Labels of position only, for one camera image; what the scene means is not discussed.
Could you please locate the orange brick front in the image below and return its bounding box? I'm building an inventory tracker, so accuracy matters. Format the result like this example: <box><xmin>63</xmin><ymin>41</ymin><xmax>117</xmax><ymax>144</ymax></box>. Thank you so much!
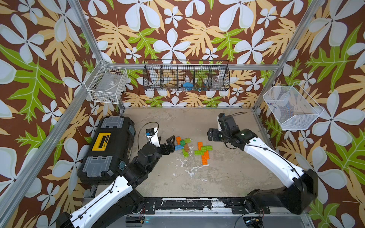
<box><xmin>176</xmin><ymin>136</ymin><xmax>182</xmax><ymax>145</ymax></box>

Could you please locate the orange brick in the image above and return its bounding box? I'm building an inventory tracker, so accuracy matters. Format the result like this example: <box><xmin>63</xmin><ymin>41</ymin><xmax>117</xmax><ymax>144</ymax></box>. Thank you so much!
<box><xmin>202</xmin><ymin>156</ymin><xmax>208</xmax><ymax>165</ymax></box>
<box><xmin>176</xmin><ymin>136</ymin><xmax>182</xmax><ymax>145</ymax></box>
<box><xmin>198</xmin><ymin>142</ymin><xmax>203</xmax><ymax>151</ymax></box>
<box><xmin>203</xmin><ymin>151</ymin><xmax>210</xmax><ymax>160</ymax></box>

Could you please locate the blue brick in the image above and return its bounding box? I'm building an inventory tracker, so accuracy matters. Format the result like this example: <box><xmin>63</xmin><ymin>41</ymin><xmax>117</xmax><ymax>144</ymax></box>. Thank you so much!
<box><xmin>175</xmin><ymin>145</ymin><xmax>184</xmax><ymax>151</ymax></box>

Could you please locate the tan brick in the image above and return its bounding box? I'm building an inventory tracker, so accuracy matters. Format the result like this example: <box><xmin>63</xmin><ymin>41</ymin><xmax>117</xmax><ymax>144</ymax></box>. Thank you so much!
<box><xmin>183</xmin><ymin>144</ymin><xmax>190</xmax><ymax>153</ymax></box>

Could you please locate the lime brick front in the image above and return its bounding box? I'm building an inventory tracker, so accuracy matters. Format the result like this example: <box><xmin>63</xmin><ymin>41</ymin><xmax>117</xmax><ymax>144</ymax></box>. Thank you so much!
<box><xmin>182</xmin><ymin>149</ymin><xmax>189</xmax><ymax>158</ymax></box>

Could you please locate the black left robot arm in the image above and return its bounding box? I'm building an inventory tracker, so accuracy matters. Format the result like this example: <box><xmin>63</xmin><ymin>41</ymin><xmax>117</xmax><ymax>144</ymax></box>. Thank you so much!
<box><xmin>56</xmin><ymin>136</ymin><xmax>175</xmax><ymax>228</ymax></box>

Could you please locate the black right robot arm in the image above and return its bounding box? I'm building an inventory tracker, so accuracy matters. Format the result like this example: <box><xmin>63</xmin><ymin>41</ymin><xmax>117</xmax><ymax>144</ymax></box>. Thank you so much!
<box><xmin>207</xmin><ymin>114</ymin><xmax>318</xmax><ymax>215</ymax></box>

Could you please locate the black yellow toolbox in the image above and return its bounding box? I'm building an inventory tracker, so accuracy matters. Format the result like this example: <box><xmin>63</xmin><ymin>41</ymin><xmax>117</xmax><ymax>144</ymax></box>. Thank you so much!
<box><xmin>78</xmin><ymin>116</ymin><xmax>136</xmax><ymax>185</ymax></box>

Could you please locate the white mesh basket right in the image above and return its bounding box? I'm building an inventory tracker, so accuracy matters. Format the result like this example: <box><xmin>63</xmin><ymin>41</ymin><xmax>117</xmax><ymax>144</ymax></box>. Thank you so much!
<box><xmin>263</xmin><ymin>83</ymin><xmax>324</xmax><ymax>131</ymax></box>

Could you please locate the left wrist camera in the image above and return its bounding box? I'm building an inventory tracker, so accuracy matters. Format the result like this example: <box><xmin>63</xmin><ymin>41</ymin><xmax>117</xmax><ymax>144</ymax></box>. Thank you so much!
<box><xmin>145</xmin><ymin>127</ymin><xmax>160</xmax><ymax>147</ymax></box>

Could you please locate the black wire basket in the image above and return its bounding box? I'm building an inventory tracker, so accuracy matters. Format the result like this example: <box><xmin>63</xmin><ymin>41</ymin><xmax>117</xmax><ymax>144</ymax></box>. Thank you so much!
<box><xmin>142</xmin><ymin>59</ymin><xmax>231</xmax><ymax>92</ymax></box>

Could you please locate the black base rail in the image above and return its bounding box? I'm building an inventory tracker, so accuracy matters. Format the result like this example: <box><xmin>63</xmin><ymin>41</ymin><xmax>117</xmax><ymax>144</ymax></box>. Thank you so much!
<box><xmin>117</xmin><ymin>197</ymin><xmax>271</xmax><ymax>215</ymax></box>

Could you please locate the white wire basket left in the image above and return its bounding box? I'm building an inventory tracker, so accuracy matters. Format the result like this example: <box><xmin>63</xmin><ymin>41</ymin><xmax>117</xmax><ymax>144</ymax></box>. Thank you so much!
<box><xmin>86</xmin><ymin>63</ymin><xmax>128</xmax><ymax>104</ymax></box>

